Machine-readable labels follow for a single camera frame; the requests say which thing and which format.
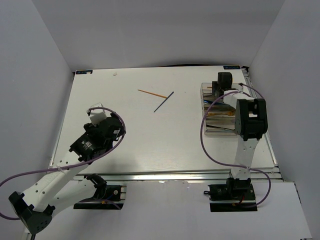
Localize blue label sticker right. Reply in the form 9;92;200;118
223;65;241;70

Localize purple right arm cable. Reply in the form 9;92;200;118
200;82;272;208

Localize gold fork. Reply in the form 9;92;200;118
207;111;236;117

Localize dark blue chopstick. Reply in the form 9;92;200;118
153;91;175;113

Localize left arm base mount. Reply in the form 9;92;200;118
73;174;127;210

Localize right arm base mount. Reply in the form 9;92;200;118
203;184;258;213

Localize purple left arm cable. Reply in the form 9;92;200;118
0;106;127;221

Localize blue iridescent knife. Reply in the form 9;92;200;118
203;100;214;105

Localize clear compartment organizer tray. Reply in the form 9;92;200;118
200;82;236;137

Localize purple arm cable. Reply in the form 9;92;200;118
0;106;127;221
200;82;272;208

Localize blue label sticker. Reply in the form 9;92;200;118
75;69;93;75
223;65;241;70

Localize blue label sticker left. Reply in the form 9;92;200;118
75;69;93;75

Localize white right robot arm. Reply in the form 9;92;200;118
212;72;268;200

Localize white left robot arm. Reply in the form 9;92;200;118
8;109;126;236

